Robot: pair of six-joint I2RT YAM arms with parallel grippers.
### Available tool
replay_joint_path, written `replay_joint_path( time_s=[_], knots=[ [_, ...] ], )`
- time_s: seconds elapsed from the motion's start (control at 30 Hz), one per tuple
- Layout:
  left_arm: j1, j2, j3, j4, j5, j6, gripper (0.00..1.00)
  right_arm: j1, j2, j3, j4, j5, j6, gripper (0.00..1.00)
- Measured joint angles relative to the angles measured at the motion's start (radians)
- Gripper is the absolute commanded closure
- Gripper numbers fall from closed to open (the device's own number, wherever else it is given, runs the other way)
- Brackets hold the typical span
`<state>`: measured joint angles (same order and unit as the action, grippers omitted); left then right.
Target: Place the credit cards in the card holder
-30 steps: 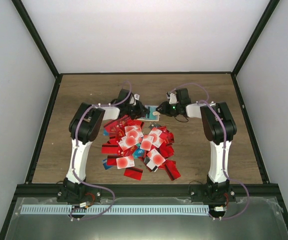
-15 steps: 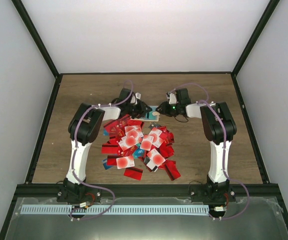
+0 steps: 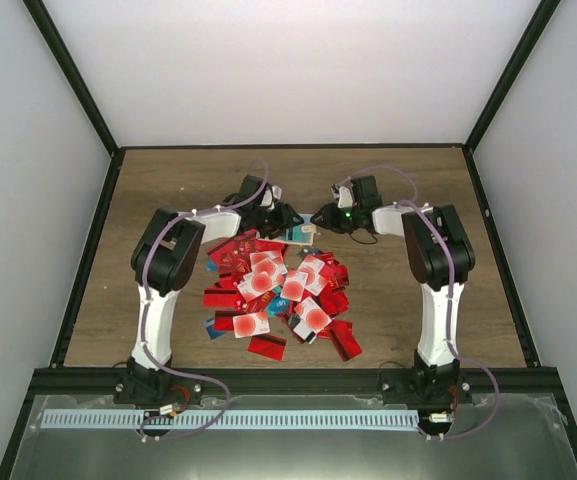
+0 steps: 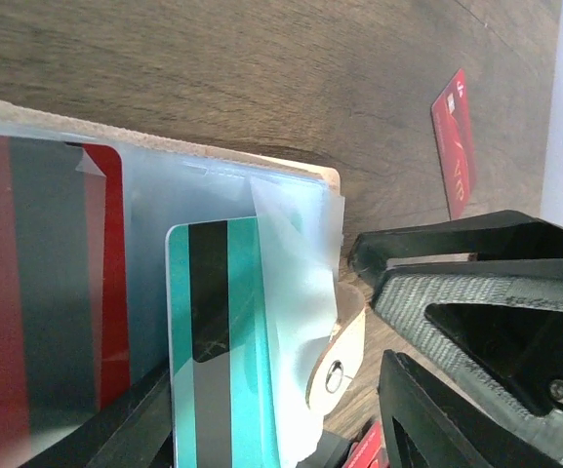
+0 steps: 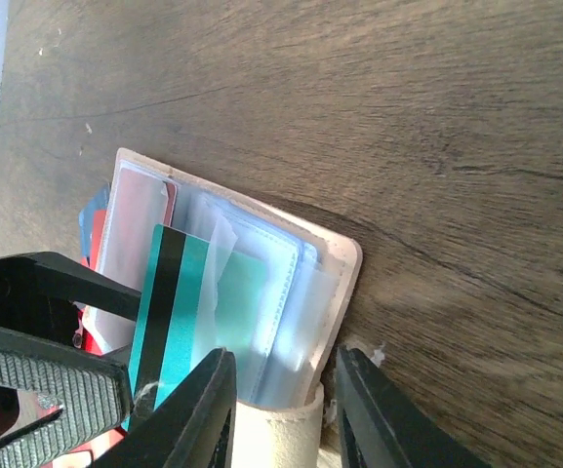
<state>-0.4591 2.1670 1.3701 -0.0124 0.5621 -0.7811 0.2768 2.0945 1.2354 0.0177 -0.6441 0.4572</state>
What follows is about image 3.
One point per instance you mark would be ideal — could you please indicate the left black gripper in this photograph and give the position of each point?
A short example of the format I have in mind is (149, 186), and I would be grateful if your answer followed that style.
(282, 219)

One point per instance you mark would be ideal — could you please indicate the light blue cable duct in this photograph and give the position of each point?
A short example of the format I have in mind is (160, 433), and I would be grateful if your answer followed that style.
(380, 420)

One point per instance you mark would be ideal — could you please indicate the beige leather card holder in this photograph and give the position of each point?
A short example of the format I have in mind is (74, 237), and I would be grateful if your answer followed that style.
(308, 227)

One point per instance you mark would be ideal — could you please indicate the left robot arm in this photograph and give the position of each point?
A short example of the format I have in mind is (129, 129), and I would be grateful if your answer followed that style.
(163, 262)

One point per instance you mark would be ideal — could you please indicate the red card bottom centre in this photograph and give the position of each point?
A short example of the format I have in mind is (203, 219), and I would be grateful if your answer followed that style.
(268, 346)

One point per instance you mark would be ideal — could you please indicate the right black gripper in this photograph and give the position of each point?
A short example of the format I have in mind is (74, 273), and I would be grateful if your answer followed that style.
(329, 222)

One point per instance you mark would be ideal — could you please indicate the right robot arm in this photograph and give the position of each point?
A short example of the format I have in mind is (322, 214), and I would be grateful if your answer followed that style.
(440, 257)

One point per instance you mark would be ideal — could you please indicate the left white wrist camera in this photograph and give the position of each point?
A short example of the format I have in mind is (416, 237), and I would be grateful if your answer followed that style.
(272, 195)

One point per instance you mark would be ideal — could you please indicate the red card bottom right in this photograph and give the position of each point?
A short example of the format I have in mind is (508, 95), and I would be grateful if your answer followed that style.
(340, 333)

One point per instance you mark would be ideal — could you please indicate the white red card bottom left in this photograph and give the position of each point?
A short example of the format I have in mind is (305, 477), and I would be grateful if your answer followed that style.
(252, 324)

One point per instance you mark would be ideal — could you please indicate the white pink gradient card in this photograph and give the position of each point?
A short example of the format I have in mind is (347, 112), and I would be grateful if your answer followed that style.
(264, 277)

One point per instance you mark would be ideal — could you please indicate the white red circle card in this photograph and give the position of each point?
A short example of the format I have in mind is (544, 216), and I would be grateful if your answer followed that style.
(294, 285)

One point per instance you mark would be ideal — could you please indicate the black front frame rail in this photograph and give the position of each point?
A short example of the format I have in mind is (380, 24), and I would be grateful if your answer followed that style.
(394, 384)

